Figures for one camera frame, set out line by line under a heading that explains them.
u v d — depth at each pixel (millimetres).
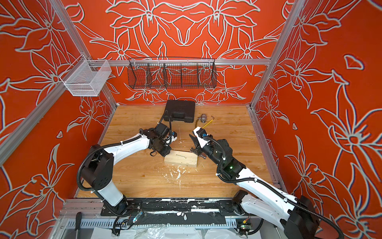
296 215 388
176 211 728
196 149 618
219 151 524
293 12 724
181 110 1096
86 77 919
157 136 662
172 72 976
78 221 697
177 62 924
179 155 879
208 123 1068
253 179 482
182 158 878
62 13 718
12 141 514
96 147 482
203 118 1068
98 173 461
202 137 570
